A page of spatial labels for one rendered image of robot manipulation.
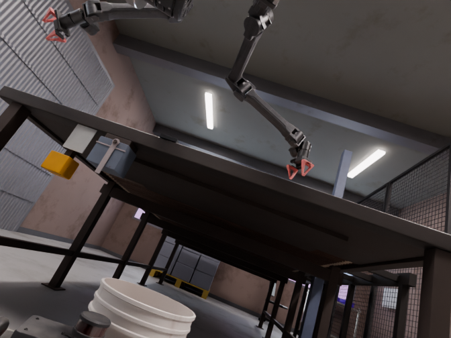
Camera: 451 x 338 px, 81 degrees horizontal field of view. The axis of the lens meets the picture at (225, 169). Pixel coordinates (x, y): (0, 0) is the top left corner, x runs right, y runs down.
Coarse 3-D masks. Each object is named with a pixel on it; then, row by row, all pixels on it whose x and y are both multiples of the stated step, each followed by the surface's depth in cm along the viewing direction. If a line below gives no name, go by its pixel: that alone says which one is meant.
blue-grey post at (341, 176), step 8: (344, 152) 323; (344, 160) 318; (344, 168) 314; (336, 176) 319; (344, 176) 310; (336, 184) 307; (344, 184) 306; (336, 192) 303; (312, 280) 272; (320, 280) 267; (312, 288) 264; (320, 288) 264; (312, 296) 261; (320, 296) 261; (312, 304) 259; (304, 312) 263; (312, 312) 256; (304, 320) 255; (312, 320) 253; (304, 328) 251; (312, 328) 251; (304, 336) 248
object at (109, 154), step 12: (96, 144) 109; (108, 144) 109; (120, 144) 108; (132, 144) 112; (96, 156) 107; (108, 156) 106; (120, 156) 106; (132, 156) 114; (108, 168) 105; (120, 168) 108
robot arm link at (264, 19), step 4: (252, 8) 100; (248, 12) 103; (252, 12) 102; (256, 12) 100; (260, 16) 101; (264, 16) 103; (268, 16) 104; (260, 20) 102; (264, 20) 103; (268, 20) 105; (264, 24) 103; (268, 24) 106; (264, 28) 103
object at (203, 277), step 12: (168, 240) 561; (168, 252) 553; (180, 252) 559; (192, 252) 554; (156, 264) 543; (180, 264) 544; (192, 264) 545; (204, 264) 545; (216, 264) 546; (156, 276) 566; (180, 276) 535; (192, 276) 551; (204, 276) 536; (204, 288) 528
